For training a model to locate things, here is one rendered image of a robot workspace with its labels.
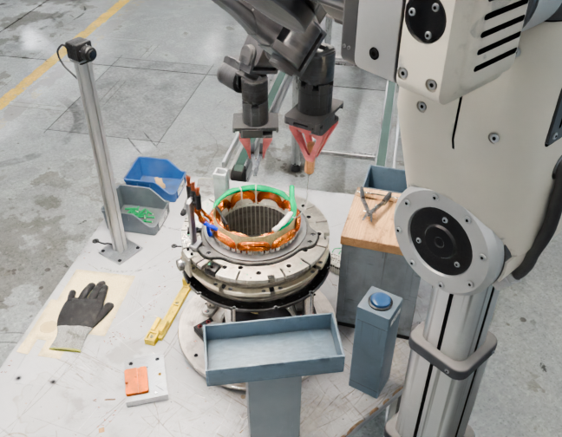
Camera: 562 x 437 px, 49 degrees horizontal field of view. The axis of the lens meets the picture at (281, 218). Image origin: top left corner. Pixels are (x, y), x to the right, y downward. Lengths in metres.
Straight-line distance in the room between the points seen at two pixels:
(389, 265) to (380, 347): 0.20
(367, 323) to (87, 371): 0.66
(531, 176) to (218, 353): 0.70
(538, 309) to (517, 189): 2.21
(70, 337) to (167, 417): 0.34
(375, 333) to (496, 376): 1.34
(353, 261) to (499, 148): 0.81
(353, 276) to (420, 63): 1.02
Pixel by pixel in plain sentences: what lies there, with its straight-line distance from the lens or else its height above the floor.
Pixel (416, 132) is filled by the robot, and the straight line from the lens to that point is 0.72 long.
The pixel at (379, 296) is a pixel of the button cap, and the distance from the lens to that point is 1.28.
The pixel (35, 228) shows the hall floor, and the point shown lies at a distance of 3.33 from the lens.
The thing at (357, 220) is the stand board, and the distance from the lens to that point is 1.43.
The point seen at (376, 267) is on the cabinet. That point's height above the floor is 0.99.
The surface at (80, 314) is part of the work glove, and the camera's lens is 1.64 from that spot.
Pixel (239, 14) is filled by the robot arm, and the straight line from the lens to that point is 0.92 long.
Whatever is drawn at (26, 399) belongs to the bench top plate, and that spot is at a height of 0.78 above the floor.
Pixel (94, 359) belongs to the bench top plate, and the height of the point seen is 0.78.
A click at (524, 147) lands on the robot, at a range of 0.67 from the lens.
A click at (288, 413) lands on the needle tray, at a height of 0.89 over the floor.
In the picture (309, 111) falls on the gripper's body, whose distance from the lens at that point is 1.04.
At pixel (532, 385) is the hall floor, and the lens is 2.62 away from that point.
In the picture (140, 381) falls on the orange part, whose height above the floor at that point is 0.80.
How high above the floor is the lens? 1.94
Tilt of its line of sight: 38 degrees down
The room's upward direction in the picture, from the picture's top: straight up
